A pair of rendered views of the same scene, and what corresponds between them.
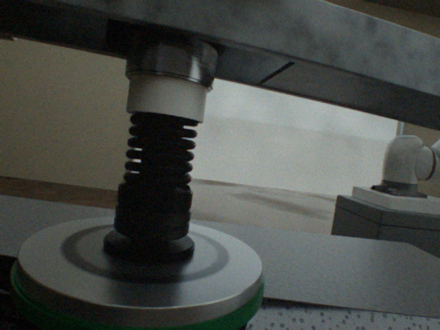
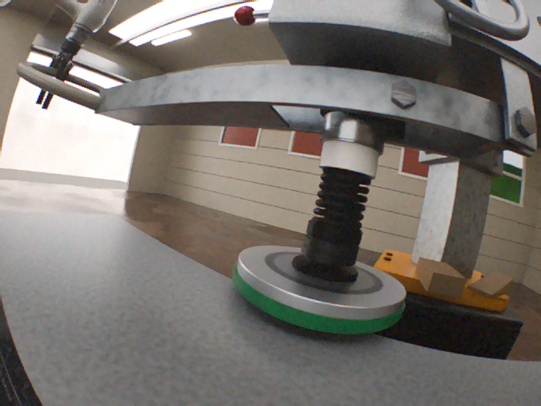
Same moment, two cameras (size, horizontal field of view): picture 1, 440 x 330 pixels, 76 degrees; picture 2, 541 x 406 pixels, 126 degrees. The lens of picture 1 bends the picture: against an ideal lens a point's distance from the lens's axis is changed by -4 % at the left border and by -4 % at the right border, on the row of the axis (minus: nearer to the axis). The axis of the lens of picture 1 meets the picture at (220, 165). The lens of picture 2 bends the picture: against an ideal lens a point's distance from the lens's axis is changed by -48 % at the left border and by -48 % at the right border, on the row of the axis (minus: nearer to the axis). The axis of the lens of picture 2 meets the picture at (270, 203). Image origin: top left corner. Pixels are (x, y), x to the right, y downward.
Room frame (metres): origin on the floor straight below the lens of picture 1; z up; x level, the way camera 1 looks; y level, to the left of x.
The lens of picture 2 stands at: (0.57, 0.13, 0.93)
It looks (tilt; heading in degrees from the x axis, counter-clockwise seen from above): 3 degrees down; 209
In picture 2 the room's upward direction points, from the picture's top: 12 degrees clockwise
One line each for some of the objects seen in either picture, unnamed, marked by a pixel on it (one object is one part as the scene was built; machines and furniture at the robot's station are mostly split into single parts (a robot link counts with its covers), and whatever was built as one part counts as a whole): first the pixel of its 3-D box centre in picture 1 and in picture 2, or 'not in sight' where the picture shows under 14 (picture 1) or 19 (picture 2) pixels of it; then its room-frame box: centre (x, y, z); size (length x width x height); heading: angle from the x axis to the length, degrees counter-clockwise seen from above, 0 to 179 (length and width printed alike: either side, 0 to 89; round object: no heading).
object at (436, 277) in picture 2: not in sight; (438, 275); (-0.14, 0.28, 0.81); 0.20 x 0.10 x 0.05; 7
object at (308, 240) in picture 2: (154, 211); (332, 243); (0.27, 0.06, 0.88); 0.07 x 0.07 x 0.01
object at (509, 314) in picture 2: not in sight; (402, 363); (-0.39, 0.34, 0.37); 0.66 x 0.66 x 0.74; 89
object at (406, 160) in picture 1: (404, 158); not in sight; (1.34, -0.85, 1.02); 0.18 x 0.16 x 0.22; 81
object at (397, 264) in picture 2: not in sight; (439, 275); (-0.39, 0.34, 0.76); 0.49 x 0.49 x 0.05; 89
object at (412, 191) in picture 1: (394, 187); not in sight; (1.34, -0.82, 0.88); 0.22 x 0.18 x 0.06; 97
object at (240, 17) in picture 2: not in sight; (260, 14); (0.36, -0.06, 1.15); 0.08 x 0.03 x 0.03; 100
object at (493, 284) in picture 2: not in sight; (492, 283); (-0.22, 0.50, 0.80); 0.20 x 0.10 x 0.05; 134
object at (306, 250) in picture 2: (152, 223); (329, 253); (0.27, 0.06, 0.87); 0.07 x 0.07 x 0.01
